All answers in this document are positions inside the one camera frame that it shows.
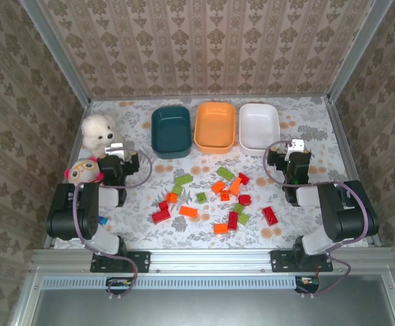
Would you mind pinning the long red lego brick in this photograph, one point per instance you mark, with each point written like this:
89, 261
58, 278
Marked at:
270, 216
161, 216
233, 220

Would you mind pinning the red curved lego piece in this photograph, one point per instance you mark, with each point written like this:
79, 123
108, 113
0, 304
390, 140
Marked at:
244, 179

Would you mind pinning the small red lego brick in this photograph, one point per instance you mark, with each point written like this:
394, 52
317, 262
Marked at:
163, 205
244, 200

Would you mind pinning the small orange lego brick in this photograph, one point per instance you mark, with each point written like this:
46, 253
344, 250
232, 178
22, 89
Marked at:
172, 197
224, 196

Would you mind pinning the orange curved slope lego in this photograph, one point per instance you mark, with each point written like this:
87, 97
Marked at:
235, 186

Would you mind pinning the small green lego brick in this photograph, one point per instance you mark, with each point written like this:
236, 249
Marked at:
238, 208
201, 197
177, 189
243, 219

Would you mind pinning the long green lego brick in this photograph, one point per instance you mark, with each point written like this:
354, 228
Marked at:
225, 174
183, 179

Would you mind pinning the long orange lego brick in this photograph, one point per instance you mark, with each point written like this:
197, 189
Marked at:
188, 211

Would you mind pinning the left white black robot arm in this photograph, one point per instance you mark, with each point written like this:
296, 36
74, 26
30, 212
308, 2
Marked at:
71, 214

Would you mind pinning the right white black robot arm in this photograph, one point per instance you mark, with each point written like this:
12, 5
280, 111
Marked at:
346, 210

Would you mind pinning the pink plush doll with glasses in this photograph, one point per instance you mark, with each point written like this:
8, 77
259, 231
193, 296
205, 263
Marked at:
81, 171

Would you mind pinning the white teddy bear plush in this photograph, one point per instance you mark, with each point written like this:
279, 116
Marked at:
97, 132

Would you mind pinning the small blue packet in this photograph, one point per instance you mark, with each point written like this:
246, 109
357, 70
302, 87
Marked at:
104, 221

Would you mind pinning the white plastic container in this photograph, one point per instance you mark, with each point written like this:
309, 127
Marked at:
259, 125

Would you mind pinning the teal plastic container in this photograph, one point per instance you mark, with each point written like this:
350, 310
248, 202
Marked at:
171, 130

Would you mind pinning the floral white tablecloth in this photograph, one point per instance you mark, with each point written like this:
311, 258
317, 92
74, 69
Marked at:
200, 163

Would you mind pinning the orange plastic container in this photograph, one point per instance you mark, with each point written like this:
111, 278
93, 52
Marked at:
214, 125

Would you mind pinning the grey metal panel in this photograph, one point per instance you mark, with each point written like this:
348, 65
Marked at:
200, 309

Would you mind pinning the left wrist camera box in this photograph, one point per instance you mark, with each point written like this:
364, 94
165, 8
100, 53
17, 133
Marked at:
115, 148

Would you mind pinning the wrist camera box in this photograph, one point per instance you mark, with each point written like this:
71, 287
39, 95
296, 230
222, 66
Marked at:
295, 146
115, 148

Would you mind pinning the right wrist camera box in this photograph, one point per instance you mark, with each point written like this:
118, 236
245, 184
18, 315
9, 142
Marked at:
295, 146

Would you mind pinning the aluminium side rail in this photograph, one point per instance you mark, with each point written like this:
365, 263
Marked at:
85, 110
340, 136

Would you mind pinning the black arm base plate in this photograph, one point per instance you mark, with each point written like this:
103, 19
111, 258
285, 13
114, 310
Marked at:
278, 261
142, 261

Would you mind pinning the thin aluminium rail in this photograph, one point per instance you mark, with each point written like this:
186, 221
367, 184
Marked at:
217, 97

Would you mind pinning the wide aluminium mounting rail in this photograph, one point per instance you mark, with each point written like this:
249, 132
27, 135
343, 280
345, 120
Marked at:
210, 259

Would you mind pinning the aluminium frame post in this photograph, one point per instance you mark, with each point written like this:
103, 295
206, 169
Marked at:
60, 51
357, 51

